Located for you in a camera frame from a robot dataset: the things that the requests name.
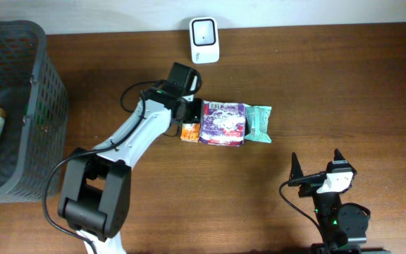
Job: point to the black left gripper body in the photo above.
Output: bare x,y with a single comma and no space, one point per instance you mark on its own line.
190,107

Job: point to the purple tissue pack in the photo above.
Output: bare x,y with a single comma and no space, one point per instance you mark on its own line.
223,123

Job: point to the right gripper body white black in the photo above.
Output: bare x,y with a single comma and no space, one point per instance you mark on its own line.
309,190

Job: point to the dark grey plastic basket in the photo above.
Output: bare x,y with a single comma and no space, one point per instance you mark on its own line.
36,102

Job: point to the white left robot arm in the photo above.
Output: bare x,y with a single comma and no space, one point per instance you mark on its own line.
95,195

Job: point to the white barcode scanner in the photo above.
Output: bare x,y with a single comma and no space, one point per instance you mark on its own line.
204,40

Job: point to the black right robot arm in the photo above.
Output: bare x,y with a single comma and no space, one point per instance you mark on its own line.
342,226

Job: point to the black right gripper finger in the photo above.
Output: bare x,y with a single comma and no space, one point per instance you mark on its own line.
338,156
295,171

